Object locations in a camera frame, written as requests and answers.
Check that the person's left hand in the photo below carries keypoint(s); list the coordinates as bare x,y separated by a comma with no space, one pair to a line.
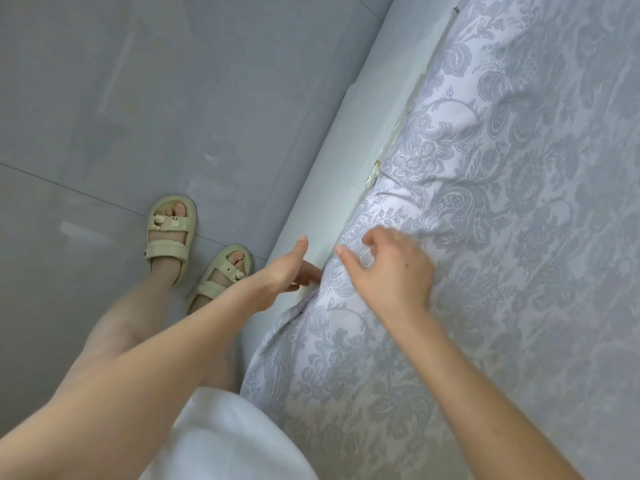
278,280

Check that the person's right hand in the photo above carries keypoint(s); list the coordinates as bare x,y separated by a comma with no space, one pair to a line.
395,280

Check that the blue-grey cloth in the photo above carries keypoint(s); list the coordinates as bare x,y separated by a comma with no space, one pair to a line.
520,195

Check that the person's left forearm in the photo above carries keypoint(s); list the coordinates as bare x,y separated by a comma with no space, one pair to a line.
130,395

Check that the person's right forearm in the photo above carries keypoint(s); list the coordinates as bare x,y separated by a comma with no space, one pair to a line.
480,405

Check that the person's right leg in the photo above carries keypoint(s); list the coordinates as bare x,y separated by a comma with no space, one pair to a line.
220,370

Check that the person's leg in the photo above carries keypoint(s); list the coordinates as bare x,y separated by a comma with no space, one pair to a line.
130,320
220,370

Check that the person's left leg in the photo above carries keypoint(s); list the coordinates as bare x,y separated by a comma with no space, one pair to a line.
130,320

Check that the person's white shorts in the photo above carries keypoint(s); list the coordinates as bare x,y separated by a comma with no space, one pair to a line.
235,445

